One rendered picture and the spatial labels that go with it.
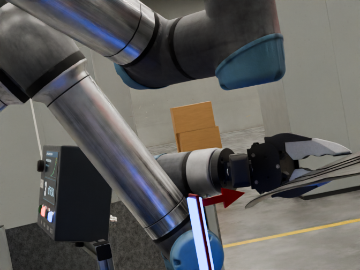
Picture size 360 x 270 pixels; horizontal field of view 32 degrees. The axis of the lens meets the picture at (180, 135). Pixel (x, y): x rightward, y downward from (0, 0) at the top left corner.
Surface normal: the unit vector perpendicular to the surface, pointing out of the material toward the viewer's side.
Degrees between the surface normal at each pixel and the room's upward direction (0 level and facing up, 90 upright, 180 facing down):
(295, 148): 84
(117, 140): 82
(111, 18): 112
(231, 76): 94
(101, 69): 90
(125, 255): 90
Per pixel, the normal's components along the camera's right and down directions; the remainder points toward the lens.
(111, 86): 0.07, 0.04
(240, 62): -0.35, 0.17
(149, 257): 0.64, -0.07
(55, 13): 0.14, 0.81
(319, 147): -0.55, 0.04
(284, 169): 0.83, -0.12
